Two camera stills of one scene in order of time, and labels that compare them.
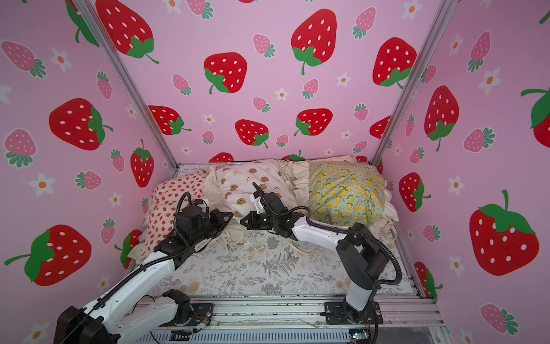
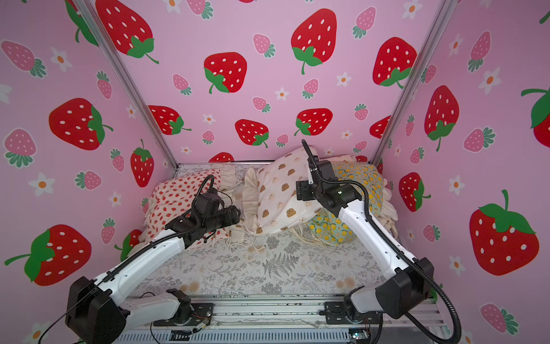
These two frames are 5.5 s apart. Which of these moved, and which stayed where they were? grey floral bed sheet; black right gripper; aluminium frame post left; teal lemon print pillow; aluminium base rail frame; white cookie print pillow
Moved: black right gripper; white cookie print pillow
Stayed: teal lemon print pillow; grey floral bed sheet; aluminium base rail frame; aluminium frame post left
